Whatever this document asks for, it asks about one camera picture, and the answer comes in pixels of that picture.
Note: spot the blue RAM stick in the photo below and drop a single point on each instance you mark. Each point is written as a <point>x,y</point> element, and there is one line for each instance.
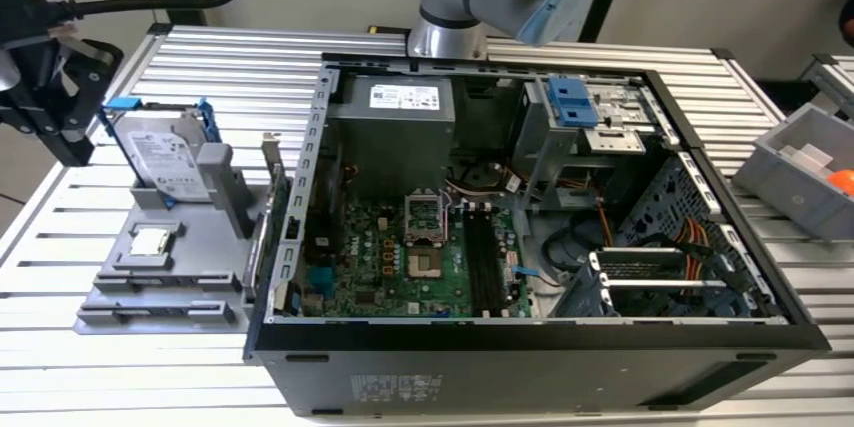
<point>168,277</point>

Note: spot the black RAM slot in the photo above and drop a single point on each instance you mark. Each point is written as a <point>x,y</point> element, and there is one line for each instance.
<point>481,262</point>
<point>490,262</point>
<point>472,262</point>

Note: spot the hard disk in blue carrier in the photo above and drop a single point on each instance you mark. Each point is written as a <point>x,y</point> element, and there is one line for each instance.
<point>161,157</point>

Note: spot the silver CPU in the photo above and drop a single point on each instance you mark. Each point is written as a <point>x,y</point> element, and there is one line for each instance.
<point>149,242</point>

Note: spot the grey plastic parts rack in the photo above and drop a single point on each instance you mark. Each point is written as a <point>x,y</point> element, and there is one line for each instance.
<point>201,247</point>

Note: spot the grey power supply unit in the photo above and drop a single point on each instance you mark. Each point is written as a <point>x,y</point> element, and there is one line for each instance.
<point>394,147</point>

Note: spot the small yellow black connector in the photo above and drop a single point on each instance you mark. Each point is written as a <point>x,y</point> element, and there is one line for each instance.
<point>388,30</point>

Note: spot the CPU socket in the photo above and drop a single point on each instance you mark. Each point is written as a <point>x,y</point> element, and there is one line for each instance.
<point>425,264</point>

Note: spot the black round fan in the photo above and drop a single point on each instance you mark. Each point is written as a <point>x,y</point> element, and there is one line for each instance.
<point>481,177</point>

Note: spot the green motherboard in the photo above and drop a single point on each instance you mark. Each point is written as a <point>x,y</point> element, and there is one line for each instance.
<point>434,297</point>

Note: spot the grey metal drive cage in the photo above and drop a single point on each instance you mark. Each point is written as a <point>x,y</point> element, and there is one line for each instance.
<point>534,147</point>

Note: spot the blue plastic drive latch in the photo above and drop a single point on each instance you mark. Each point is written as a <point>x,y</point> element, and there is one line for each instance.
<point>571,102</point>

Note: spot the black grey PC case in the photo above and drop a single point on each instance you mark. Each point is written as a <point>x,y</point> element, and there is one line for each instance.
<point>468,377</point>

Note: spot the grey metal disk bay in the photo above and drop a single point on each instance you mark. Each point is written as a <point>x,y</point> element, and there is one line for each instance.
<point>581,297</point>

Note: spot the grey plastic bin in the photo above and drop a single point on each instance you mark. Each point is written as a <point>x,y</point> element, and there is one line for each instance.
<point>788,197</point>

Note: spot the white plastic block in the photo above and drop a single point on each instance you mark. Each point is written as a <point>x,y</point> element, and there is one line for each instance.
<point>811,157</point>

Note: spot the orange ball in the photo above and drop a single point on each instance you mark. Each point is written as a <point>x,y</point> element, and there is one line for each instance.
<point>841,182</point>

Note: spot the black camera bracket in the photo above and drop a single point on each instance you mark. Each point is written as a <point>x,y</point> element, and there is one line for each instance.
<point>110,69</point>

